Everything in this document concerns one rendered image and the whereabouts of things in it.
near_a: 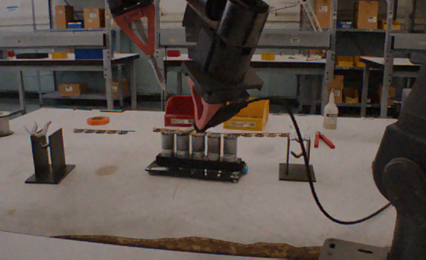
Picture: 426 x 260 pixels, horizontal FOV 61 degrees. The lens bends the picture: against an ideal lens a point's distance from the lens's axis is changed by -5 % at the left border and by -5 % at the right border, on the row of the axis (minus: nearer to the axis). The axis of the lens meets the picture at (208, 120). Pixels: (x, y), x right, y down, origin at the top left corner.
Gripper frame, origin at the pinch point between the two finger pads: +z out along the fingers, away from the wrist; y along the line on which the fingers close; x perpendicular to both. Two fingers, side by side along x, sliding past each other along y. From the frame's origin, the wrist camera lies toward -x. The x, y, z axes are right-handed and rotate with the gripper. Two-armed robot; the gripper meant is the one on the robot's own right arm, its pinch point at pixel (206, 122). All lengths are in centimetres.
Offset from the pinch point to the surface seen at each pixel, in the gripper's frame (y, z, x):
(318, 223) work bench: -5.7, 0.0, 20.9
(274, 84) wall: -304, 208, -258
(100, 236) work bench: 18.9, 6.1, 10.9
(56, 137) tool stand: 19.4, 11.4, -12.2
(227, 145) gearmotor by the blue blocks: -5.7, 5.8, 0.4
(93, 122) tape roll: 5.4, 31.3, -36.5
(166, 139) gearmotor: 1.9, 9.4, -6.4
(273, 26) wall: -300, 144, -298
